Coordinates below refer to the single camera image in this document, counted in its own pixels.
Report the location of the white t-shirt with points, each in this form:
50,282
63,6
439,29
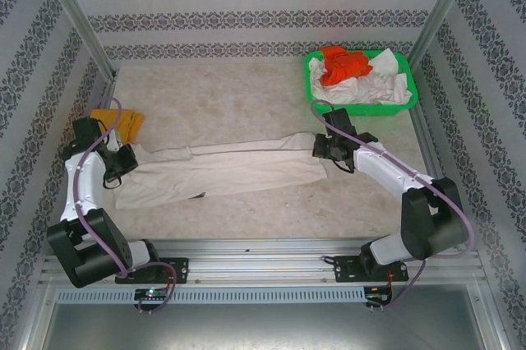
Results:
390,75
337,93
226,165

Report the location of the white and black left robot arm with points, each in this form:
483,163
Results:
80,185

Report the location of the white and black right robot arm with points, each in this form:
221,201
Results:
390,165

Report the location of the yellow folded t-shirt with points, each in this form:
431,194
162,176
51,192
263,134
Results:
129,124

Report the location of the green plastic basket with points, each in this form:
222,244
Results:
361,109

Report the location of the white crumpled t-shirt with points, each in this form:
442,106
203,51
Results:
337,93
390,75

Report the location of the orange crumpled t-shirt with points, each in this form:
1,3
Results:
341,66

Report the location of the small controller board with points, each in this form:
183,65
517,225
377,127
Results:
378,296
150,293

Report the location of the grey metal panel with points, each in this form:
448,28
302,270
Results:
263,329

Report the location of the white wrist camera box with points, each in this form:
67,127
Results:
114,142

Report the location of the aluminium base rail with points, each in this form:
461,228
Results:
263,263

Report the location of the aluminium frame post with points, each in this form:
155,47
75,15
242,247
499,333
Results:
448,9
78,17

